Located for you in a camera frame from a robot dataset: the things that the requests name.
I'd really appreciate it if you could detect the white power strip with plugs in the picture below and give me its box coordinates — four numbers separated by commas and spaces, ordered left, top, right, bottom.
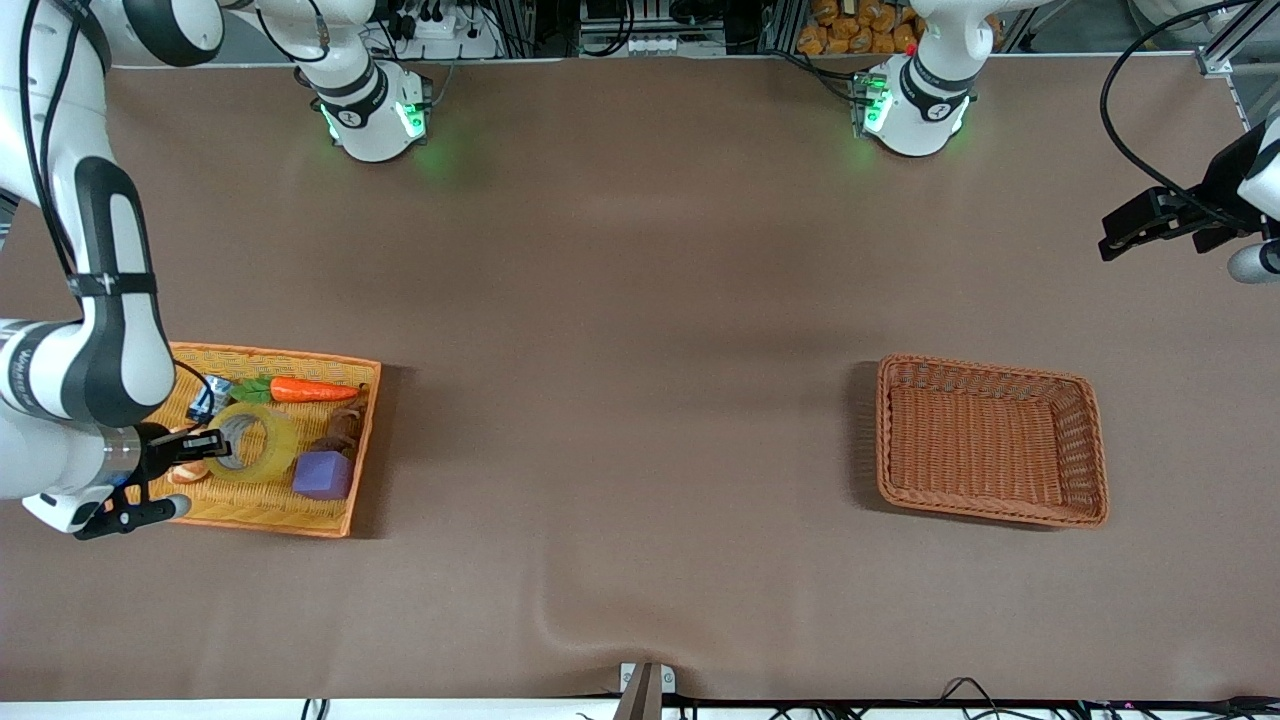
395, 0, 501, 59

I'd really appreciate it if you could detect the aluminium frame profile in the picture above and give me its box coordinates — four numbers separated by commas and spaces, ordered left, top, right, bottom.
1195, 0, 1280, 79

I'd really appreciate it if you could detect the metal table clamp bracket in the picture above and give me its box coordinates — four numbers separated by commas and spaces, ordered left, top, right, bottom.
614, 662, 677, 720

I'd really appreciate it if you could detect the small blue labelled jar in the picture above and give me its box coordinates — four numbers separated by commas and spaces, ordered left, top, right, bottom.
186, 374, 233, 424

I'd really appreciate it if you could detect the brown toy lion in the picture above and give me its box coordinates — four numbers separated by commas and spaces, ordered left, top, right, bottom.
308, 383, 371, 456

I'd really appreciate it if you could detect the white empty power strip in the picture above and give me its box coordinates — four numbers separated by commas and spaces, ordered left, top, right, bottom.
578, 35, 693, 57

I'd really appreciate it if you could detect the orange toy carrot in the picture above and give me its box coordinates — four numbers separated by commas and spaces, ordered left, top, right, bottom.
230, 375, 363, 406

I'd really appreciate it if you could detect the brown wicker basket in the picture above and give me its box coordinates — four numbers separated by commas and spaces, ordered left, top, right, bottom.
876, 353, 1111, 529

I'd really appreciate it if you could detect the pile of orange bread toys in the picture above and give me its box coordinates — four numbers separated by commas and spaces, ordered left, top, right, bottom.
798, 0, 921, 57

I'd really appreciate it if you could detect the yellow clear tape roll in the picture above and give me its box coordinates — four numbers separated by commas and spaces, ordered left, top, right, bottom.
205, 403, 301, 485

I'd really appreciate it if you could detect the purple foam cube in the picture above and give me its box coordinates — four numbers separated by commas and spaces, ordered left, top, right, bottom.
292, 450, 354, 501

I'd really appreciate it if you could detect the toy croissant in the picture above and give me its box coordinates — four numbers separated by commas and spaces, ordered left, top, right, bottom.
165, 428, 211, 487

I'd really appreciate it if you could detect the yellow orange-rimmed wicker basket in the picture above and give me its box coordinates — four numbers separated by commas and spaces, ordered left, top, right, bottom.
105, 343, 382, 539

